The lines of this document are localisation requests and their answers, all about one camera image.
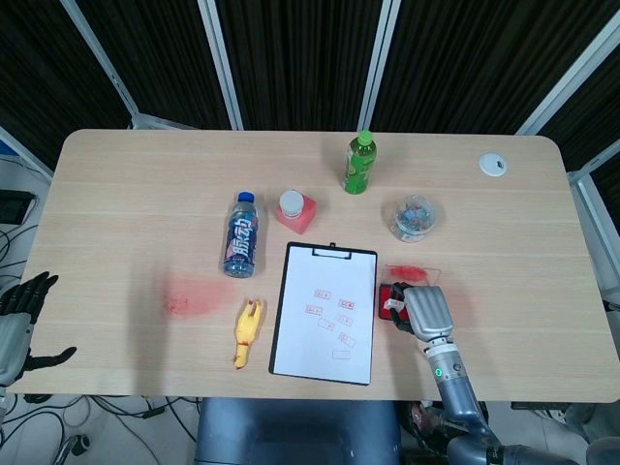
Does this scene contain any black clipboard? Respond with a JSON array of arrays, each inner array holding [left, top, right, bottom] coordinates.
[[267, 240, 380, 388]]

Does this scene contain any red ink pad clear lid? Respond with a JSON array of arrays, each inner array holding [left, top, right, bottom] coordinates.
[[377, 263, 443, 322]]

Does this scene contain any black device box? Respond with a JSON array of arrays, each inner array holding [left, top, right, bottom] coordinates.
[[0, 190, 38, 225]]

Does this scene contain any white partition frame post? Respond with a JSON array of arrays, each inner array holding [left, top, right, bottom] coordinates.
[[60, 0, 141, 128], [513, 21, 620, 136], [197, 0, 244, 131], [358, 0, 402, 131]]

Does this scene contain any red square bottle white cap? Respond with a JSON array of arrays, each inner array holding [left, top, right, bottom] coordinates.
[[274, 190, 320, 237]]

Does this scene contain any white stamped paper sheet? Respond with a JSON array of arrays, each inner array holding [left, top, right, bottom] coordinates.
[[271, 244, 378, 385]]

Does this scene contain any black fabric partition panel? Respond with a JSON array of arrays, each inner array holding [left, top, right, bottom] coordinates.
[[215, 0, 385, 132], [0, 0, 132, 171], [371, 0, 620, 136], [537, 47, 620, 171], [76, 0, 234, 130]]

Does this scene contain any blue label drink bottle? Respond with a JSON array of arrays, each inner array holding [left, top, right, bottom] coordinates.
[[222, 191, 265, 280]]

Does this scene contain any yellow rubber chicken toy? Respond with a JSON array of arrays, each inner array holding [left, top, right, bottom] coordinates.
[[231, 298, 266, 372]]

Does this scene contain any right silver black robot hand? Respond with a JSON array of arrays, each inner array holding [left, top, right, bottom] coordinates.
[[386, 283, 456, 347]]

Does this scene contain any black floor cable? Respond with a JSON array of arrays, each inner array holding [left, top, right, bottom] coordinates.
[[23, 394, 198, 423]]

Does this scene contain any black waste bin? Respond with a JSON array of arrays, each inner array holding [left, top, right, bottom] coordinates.
[[405, 400, 490, 465]]

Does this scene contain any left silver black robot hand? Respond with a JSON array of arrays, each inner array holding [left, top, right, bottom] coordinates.
[[0, 271, 78, 388]]

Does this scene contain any clear jar of clips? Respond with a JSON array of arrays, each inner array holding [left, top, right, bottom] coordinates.
[[386, 194, 445, 243]]

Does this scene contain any black caster wheel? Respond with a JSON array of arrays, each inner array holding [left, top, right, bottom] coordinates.
[[65, 434, 94, 459]]

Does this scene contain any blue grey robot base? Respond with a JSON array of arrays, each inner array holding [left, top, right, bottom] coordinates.
[[195, 397, 403, 465]]

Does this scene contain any white round cable grommet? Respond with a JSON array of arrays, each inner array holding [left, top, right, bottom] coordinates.
[[478, 152, 509, 178]]

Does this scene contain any green tea bottle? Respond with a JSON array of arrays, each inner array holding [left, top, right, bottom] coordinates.
[[342, 129, 379, 196]]

